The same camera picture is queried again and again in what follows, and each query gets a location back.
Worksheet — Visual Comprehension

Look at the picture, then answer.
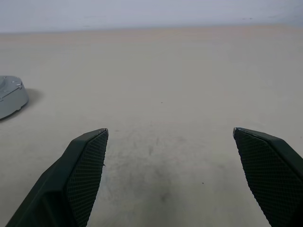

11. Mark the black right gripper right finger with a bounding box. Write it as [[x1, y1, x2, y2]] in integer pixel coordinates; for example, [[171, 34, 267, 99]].
[[232, 127, 303, 227]]

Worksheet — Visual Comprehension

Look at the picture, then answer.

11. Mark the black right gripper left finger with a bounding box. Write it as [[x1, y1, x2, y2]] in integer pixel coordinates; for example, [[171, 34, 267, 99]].
[[4, 128, 110, 227]]

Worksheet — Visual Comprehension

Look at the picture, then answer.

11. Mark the silver motor lid circuit board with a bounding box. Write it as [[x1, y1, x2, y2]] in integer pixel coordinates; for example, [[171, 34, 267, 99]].
[[0, 75, 29, 108]]

